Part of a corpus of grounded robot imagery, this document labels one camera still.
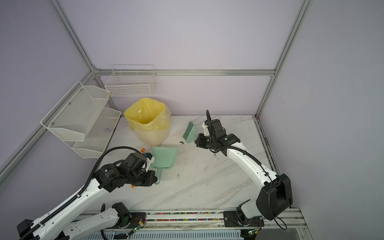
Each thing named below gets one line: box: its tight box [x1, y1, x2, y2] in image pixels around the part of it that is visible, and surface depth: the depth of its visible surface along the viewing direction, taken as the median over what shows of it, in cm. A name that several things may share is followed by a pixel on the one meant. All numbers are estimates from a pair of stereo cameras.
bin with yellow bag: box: [123, 98, 172, 147], surface depth 93 cm
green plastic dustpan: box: [151, 146, 177, 185], surface depth 78 cm
